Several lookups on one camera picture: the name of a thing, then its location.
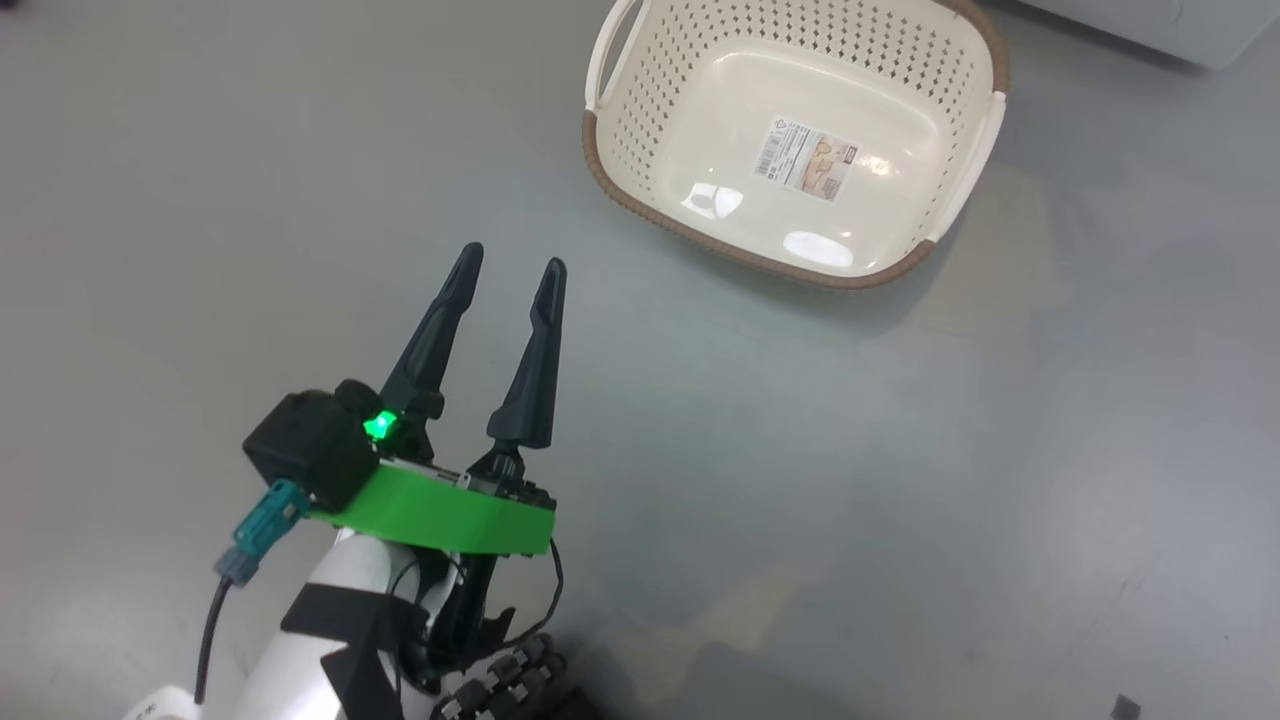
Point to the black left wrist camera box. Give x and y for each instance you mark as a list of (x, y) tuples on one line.
[(310, 450)]

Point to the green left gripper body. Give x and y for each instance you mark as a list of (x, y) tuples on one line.
[(440, 510)]

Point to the product label sticker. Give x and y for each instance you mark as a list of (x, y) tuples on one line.
[(805, 160)]

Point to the white front-load washing machine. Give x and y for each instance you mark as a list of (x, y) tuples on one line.
[(1180, 25)]

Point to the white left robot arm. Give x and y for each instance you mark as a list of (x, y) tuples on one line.
[(300, 660)]

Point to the cream basket with brown rim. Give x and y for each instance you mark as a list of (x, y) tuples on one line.
[(650, 120)]

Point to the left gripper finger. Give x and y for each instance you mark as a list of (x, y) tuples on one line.
[(530, 380), (430, 340)]

